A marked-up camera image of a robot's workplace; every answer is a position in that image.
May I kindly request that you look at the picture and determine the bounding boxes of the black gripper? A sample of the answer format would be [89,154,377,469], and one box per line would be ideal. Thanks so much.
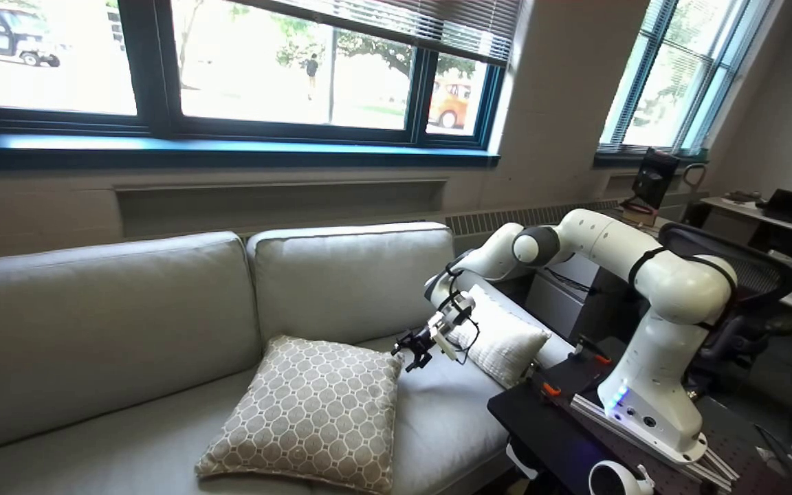
[390,306,463,374]

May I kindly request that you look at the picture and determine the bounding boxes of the beige lattice patterned pillow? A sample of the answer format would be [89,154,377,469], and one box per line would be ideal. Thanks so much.
[196,334,408,495]

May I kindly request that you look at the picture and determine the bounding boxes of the grey fabric couch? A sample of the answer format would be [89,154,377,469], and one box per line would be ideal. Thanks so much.
[0,221,577,495]

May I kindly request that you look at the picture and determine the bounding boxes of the grey couch back cushion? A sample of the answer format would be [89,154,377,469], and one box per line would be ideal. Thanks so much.
[0,229,263,459]
[245,221,460,368]

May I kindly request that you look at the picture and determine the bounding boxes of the plain white pillow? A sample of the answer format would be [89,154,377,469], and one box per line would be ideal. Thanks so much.
[436,284,552,390]

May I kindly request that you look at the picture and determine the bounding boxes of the black orange clamp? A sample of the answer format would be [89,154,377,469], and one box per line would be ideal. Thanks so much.
[573,338,612,368]
[533,379,570,403]

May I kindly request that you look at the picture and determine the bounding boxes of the black robot table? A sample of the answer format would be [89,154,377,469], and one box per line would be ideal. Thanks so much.
[487,338,755,495]

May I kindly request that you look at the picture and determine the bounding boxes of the grey drawer cabinet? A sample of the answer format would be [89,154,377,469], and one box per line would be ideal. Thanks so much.
[524,251,654,343]

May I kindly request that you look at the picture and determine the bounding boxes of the metal robot mounting plate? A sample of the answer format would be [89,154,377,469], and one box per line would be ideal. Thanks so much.
[567,390,743,491]

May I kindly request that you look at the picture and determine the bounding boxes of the white VR controller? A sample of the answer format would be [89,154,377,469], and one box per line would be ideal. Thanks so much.
[586,456,656,495]

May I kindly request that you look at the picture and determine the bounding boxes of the orange vehicle outside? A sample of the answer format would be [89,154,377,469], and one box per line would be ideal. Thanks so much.
[425,78,472,132]

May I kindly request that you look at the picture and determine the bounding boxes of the small brown basket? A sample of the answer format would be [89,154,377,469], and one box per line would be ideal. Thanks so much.
[619,196,656,224]

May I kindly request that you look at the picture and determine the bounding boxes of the black monitor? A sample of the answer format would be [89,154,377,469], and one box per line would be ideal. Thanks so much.
[629,148,683,213]

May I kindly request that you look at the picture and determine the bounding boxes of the grey window blinds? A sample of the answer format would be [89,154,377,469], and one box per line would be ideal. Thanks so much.
[267,0,522,63]

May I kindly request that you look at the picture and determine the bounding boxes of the narrow blue framed window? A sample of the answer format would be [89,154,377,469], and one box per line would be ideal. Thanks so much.
[595,0,783,169]

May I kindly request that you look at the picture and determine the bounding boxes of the wide blue framed window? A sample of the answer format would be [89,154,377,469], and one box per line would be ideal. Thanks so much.
[0,0,518,173]

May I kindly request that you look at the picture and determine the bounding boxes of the dark parked car outside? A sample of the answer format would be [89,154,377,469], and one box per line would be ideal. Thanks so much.
[0,4,64,71]

